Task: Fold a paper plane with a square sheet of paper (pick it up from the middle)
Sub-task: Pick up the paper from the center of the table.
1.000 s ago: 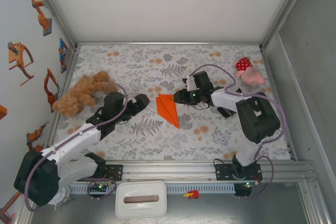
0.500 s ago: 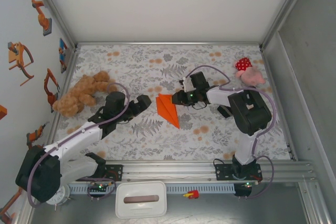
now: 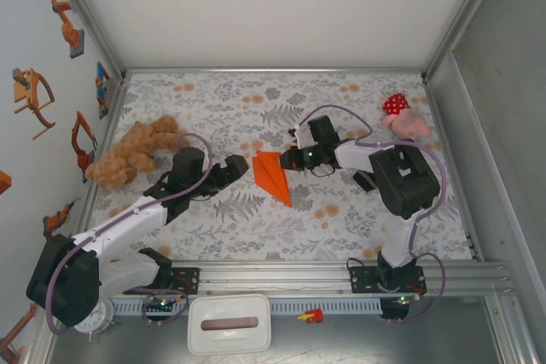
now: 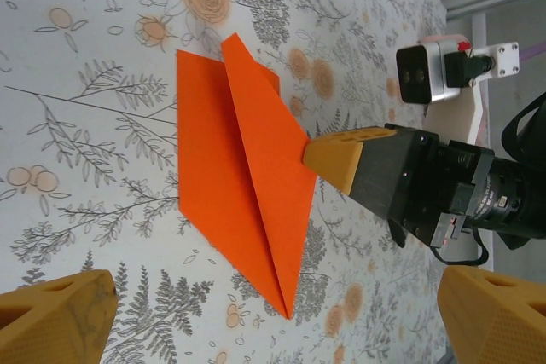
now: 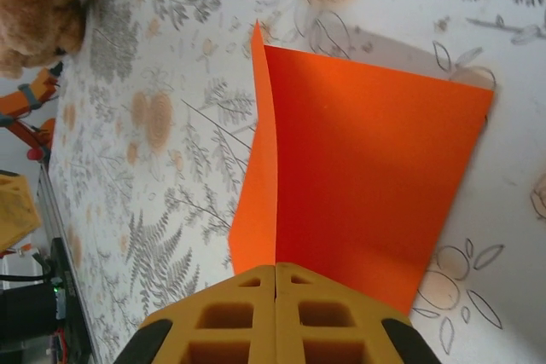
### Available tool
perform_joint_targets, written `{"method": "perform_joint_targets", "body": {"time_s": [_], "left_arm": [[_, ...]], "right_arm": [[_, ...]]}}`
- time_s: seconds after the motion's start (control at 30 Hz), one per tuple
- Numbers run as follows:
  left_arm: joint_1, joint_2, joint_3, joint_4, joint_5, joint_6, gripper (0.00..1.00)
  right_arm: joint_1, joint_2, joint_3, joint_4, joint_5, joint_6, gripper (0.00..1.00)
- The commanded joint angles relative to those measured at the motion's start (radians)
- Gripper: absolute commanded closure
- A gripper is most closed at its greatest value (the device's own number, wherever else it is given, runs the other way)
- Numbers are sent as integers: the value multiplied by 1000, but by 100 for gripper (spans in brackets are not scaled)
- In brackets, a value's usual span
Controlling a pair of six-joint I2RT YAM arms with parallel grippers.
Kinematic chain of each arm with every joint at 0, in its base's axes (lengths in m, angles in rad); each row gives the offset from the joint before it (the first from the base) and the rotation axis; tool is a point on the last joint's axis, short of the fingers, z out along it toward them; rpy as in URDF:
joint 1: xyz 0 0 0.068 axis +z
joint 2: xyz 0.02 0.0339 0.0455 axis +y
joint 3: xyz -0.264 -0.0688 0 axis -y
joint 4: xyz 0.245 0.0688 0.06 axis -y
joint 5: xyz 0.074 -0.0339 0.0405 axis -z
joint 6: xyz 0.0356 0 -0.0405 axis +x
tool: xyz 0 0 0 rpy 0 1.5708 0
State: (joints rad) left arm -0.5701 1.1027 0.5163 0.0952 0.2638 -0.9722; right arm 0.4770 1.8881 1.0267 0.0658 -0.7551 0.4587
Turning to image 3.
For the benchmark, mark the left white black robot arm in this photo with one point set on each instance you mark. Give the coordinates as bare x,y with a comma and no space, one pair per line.
119,227

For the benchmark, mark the floral print tablecloth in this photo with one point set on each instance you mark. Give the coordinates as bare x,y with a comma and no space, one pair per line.
239,244

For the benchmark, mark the small orange block sticker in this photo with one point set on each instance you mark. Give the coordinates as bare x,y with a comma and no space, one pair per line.
4,183

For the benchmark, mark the aluminium front rail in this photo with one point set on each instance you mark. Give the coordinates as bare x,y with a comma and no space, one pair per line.
273,279

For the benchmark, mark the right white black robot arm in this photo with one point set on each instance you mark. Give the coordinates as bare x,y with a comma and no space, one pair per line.
354,157

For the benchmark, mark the small red yellow toy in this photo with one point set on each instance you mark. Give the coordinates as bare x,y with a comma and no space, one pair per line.
312,316

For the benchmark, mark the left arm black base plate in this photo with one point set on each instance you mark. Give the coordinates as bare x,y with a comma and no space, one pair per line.
189,281

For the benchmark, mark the white tissue box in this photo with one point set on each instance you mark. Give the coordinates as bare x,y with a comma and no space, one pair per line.
230,338

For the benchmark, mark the aluminium side rail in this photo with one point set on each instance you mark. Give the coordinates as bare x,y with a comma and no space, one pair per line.
112,125
452,168

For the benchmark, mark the pink plush toy red dress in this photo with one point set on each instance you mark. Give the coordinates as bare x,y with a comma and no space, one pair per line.
405,123

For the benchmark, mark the aluminium back rail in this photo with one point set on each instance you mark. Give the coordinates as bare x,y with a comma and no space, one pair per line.
273,70

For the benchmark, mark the white alarm clock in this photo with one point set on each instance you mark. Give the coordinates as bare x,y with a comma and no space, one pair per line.
100,323

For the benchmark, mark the blue orange machine sticker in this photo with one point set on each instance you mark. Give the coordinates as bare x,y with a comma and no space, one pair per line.
102,87

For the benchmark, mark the orange paper sheet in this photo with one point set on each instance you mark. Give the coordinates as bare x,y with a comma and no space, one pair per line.
266,168

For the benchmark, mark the orange claw gripper sticker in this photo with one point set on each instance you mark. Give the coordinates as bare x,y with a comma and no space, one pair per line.
27,91

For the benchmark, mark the small circuit board green light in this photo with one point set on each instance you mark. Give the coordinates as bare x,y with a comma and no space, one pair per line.
161,303
400,302

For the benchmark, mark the black white striped sock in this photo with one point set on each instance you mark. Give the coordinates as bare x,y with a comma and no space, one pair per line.
362,178

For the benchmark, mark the aluminium frame post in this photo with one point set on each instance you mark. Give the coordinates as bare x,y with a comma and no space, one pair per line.
465,14
85,14

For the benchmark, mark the brown teddy bear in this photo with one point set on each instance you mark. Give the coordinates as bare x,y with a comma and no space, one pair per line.
128,155

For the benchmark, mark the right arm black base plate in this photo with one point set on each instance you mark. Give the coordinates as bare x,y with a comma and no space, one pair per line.
360,281

